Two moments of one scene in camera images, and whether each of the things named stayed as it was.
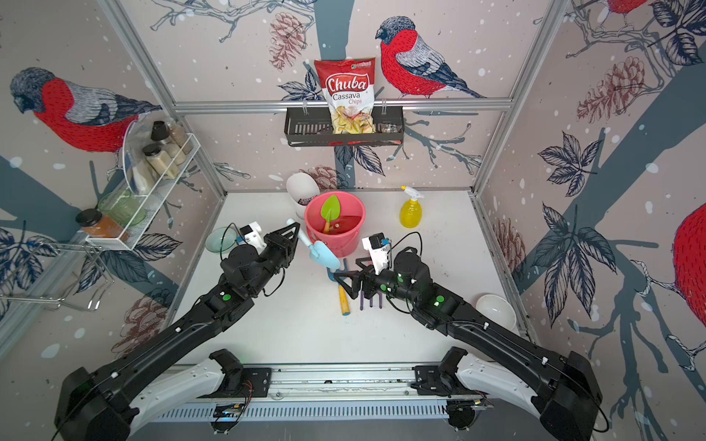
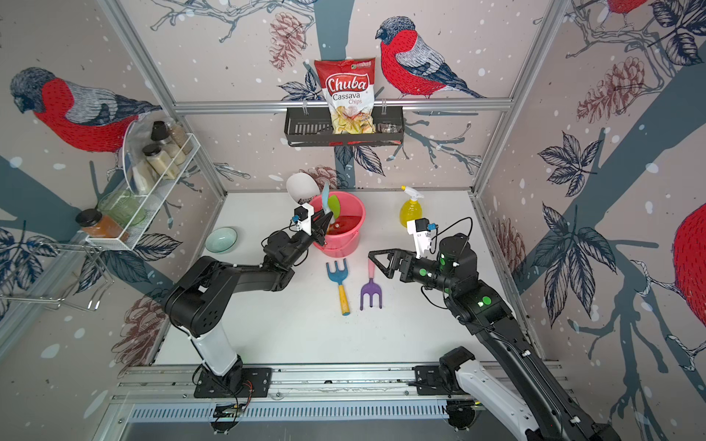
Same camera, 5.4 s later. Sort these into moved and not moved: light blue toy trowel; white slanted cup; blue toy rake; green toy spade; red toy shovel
Moved: light blue toy trowel
Not moved: red toy shovel; white slanted cup; green toy spade; blue toy rake
